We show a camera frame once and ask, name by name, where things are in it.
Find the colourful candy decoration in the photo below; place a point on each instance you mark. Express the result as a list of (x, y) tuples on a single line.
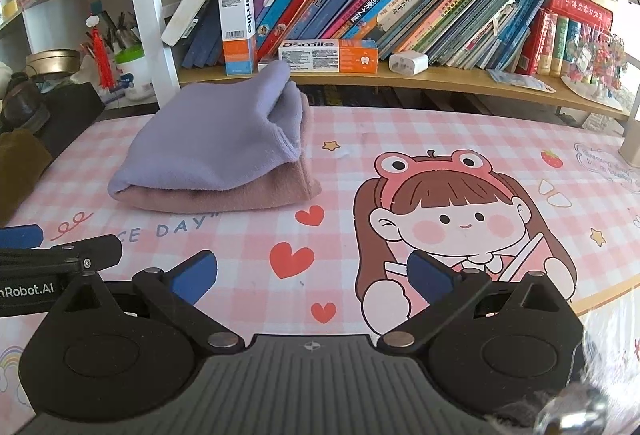
[(597, 65)]

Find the white bookshelf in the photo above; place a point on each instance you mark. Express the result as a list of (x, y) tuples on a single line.
[(145, 15)]

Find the pink checkered printed table mat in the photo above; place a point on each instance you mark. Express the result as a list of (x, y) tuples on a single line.
[(350, 130)]

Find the gold round tin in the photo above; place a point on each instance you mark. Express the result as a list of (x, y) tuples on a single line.
[(52, 62)]

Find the bunch of pens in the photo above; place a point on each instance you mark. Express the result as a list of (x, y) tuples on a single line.
[(120, 32)]

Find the white orange toothpaste box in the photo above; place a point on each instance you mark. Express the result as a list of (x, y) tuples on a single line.
[(330, 56), (237, 25)]

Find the white charger block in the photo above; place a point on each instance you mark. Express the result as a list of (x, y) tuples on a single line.
[(409, 63)]

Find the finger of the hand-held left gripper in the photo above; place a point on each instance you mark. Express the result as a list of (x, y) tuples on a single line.
[(100, 251), (20, 236)]

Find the light blue packet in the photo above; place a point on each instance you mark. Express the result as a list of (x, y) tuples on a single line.
[(520, 80)]

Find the red tassel charm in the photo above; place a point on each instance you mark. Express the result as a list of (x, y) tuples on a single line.
[(102, 60)]

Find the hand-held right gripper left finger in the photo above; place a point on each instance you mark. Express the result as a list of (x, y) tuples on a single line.
[(195, 277)]

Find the white tub with green lid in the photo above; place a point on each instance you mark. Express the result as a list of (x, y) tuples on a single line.
[(134, 75)]

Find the row of colourful books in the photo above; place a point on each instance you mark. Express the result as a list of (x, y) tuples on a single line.
[(400, 5)]

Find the purple and pink sweater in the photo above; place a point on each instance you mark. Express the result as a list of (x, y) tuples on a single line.
[(215, 150)]

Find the grey fur trim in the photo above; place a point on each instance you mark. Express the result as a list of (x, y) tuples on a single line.
[(615, 365)]

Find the black box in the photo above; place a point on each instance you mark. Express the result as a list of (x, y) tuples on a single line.
[(75, 115)]

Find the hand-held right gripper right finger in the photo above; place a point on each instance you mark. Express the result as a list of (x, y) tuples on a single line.
[(430, 277)]

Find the thick red dictionary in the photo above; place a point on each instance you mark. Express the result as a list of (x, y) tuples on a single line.
[(582, 5)]

